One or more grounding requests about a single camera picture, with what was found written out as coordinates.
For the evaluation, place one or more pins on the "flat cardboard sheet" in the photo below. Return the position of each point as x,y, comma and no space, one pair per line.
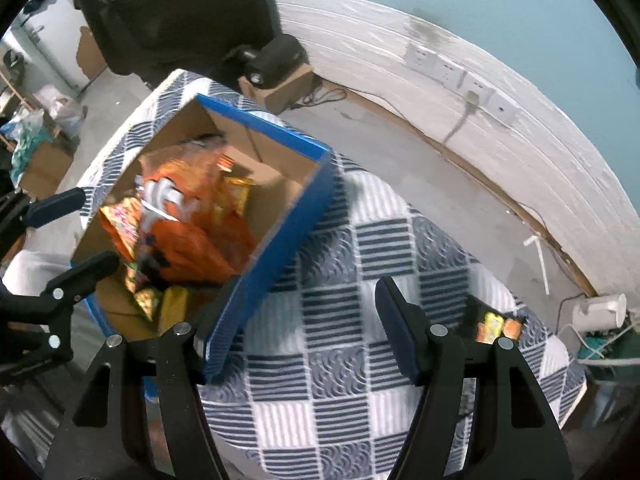
90,55

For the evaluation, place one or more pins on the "blue cardboard box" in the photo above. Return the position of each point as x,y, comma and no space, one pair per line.
300,200

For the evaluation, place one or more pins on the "white kettle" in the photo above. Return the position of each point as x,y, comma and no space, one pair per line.
600,310

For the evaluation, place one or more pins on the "black camera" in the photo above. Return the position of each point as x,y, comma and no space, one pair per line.
275,57

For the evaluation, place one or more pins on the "small cardboard box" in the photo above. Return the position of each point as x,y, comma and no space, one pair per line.
280,92

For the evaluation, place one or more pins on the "white wall socket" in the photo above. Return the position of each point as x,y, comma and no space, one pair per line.
479,85
502,106
448,70
419,56

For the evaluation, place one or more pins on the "white pipe piece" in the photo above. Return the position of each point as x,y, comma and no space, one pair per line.
540,260

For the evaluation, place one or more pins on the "teal cloth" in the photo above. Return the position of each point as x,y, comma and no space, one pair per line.
25,145

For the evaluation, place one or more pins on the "brown cardboard box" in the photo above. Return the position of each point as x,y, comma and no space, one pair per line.
50,165

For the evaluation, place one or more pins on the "blue white patterned tablecloth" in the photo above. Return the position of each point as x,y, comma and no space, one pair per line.
350,310

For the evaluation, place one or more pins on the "plain yellow snack packet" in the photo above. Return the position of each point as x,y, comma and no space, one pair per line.
170,305

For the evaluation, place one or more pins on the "orange black noodle packet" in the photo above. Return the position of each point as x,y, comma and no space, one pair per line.
495,327

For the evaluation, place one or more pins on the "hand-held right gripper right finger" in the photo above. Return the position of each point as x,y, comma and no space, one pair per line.
397,322

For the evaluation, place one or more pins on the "teal object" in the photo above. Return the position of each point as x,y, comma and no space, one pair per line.
615,355

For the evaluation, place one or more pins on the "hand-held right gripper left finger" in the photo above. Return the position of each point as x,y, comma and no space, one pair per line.
210,310

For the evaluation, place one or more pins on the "yellow popcorn packet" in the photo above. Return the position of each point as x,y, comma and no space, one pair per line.
235,195

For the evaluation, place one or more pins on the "orange and black chip packet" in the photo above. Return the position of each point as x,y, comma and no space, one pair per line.
170,190

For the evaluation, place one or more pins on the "white plastic bag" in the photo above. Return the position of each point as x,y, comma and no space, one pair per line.
62,110

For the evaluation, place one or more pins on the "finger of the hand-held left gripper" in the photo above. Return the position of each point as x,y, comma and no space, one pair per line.
55,207
80,280

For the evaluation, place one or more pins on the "yellow noodle snack packet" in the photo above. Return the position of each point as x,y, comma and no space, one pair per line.
120,225

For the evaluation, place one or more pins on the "black bag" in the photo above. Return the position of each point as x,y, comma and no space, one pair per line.
175,10

